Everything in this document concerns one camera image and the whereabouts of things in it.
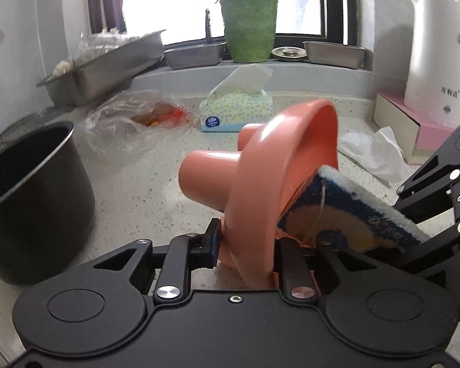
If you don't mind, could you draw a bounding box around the purple curtain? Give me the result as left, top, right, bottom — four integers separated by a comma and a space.
86, 0, 125, 35

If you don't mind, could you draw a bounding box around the clear plastic container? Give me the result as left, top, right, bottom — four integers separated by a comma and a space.
79, 27, 139, 53

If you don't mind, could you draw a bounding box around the white electric kettle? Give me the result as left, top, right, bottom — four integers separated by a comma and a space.
402, 0, 460, 128

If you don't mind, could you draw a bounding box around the steel lid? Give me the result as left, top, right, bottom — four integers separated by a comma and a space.
271, 46, 306, 62

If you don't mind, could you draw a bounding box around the pink flat box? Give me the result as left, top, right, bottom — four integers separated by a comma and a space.
374, 91, 460, 165

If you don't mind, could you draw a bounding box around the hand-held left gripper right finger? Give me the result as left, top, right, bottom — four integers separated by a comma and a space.
278, 238, 392, 301

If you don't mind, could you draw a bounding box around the dark framed window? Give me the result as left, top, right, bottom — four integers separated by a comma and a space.
119, 0, 363, 47

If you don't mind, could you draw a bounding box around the tissue box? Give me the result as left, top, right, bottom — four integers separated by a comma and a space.
198, 64, 274, 133

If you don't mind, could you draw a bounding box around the orange footed bowl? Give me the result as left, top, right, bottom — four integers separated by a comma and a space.
179, 98, 340, 290

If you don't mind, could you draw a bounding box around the large steel tray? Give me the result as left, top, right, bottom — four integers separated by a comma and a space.
36, 29, 167, 108

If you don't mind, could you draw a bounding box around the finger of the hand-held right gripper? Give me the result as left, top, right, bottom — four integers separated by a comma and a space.
368, 215, 460, 288
395, 153, 460, 224

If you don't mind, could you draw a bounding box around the white tissue paper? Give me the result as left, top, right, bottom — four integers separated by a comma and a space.
337, 126, 407, 188

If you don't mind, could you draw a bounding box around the small steel tray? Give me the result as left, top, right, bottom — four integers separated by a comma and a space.
163, 41, 228, 70

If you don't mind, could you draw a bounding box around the green flower pot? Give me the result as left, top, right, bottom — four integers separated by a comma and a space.
219, 0, 278, 63

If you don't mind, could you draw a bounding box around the blue patterned sponge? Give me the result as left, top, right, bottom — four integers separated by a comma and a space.
276, 166, 432, 255

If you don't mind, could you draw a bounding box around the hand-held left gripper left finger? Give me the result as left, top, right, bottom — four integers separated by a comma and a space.
75, 218, 221, 302

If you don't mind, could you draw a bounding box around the deep steel tray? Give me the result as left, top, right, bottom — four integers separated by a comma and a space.
303, 40, 367, 70

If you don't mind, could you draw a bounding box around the black cooking pot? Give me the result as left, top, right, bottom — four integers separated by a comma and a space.
0, 121, 96, 286

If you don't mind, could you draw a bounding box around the clear plastic bag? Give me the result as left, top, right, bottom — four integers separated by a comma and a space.
77, 90, 194, 162

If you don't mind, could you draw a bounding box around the grey round lid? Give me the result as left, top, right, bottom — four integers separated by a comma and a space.
0, 107, 73, 139

